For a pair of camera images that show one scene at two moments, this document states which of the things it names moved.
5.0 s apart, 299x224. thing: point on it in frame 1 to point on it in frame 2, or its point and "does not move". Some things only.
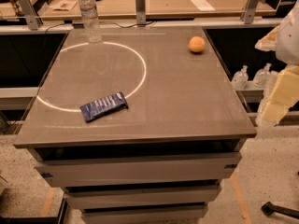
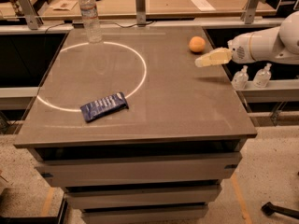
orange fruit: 196,44 does not move
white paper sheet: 203,5 does not move
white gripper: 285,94 to 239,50
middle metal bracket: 140,6 does not move
